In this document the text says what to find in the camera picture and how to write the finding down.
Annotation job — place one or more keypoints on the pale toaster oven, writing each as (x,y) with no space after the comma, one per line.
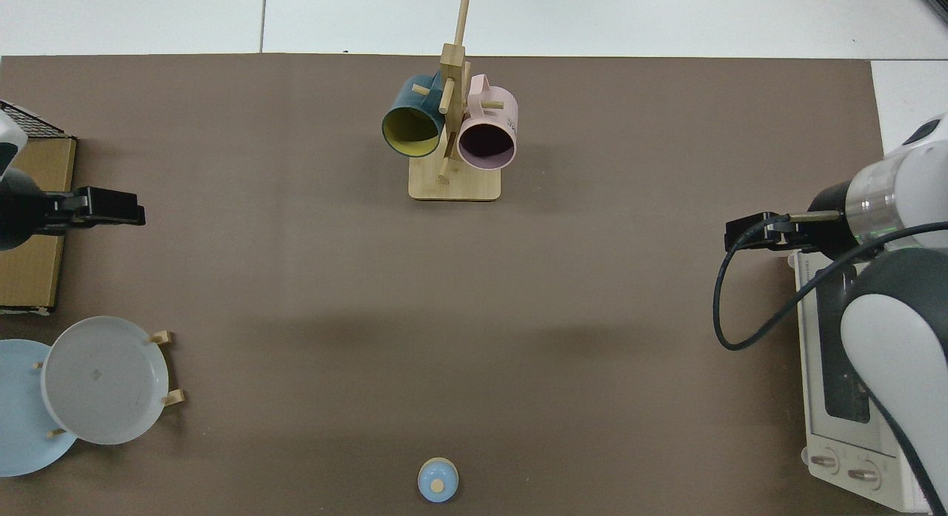
(822,427)

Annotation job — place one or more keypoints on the wooden plate rack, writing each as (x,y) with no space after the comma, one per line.
(174,398)

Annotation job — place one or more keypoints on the brown table cloth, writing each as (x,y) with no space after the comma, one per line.
(296,279)

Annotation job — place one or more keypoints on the light blue plate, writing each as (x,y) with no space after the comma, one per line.
(18,412)

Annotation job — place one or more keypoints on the pink mug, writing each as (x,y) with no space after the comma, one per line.
(500,105)

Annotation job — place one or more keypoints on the wooden cup stand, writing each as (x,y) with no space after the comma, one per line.
(455,186)

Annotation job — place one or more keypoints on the grey plate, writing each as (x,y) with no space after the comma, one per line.
(104,383)

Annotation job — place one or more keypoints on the dark teal mug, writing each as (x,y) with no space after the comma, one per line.
(406,95)

